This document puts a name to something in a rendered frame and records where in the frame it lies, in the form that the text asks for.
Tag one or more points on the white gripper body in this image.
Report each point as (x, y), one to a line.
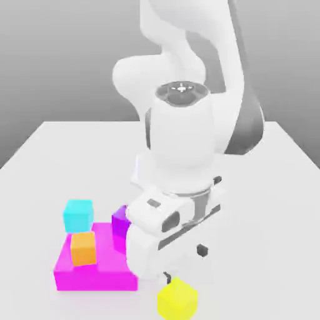
(147, 255)

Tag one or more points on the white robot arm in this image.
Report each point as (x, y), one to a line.
(182, 140)

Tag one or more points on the small purple cube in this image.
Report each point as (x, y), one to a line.
(119, 225)

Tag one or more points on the small yellow cube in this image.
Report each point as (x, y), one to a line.
(178, 300)

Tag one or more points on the small orange cube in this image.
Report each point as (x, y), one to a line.
(83, 248)

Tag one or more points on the small cyan cube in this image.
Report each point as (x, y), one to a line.
(78, 217)

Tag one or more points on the large magenta box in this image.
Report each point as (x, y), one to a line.
(100, 280)

